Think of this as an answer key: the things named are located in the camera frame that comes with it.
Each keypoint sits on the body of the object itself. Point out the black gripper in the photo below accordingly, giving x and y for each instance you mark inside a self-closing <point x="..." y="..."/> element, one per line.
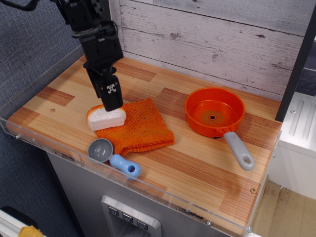
<point x="102" y="49"/>

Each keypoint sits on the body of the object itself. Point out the grey scoop blue handle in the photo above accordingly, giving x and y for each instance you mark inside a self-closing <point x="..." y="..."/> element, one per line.
<point x="102" y="150"/>

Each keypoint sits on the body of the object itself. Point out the orange toy pan grey handle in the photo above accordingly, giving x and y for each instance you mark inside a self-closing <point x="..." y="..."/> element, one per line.
<point x="216" y="112"/>

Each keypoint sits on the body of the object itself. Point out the toy bread slice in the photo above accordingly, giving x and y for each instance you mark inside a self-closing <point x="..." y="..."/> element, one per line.
<point x="98" y="118"/>

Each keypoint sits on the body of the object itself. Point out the white grooved board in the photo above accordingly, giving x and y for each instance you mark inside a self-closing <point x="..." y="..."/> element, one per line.
<point x="299" y="125"/>

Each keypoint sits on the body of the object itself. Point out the grey toy fridge cabinet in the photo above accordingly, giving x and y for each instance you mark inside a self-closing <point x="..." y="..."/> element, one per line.
<point x="84" y="190"/>

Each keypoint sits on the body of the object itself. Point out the orange knitted cloth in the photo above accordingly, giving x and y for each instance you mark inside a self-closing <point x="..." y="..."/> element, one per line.
<point x="143" y="130"/>

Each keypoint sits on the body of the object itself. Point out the yellow object at corner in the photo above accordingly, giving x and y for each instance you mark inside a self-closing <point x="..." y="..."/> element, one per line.
<point x="30" y="231"/>

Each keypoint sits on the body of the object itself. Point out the right dark grey post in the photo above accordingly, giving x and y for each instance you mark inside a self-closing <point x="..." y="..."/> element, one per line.
<point x="298" y="67"/>

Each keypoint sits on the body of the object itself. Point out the silver dispenser panel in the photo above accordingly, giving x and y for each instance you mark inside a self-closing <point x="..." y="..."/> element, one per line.
<point x="126" y="221"/>

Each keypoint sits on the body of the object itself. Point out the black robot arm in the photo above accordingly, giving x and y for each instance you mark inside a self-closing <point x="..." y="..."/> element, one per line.
<point x="41" y="39"/>

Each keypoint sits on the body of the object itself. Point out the clear acrylic guard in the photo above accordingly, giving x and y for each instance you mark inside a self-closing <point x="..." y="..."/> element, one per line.
<point x="197" y="174"/>

